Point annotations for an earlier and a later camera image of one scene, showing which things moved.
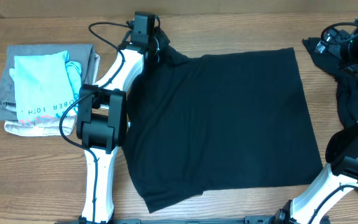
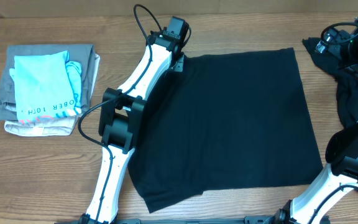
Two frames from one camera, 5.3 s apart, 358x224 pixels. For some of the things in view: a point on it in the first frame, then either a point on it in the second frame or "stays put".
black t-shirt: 208,122 stays put
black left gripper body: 158,40 to 179,63
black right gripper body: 355,53 stays put
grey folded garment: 6,109 stays put
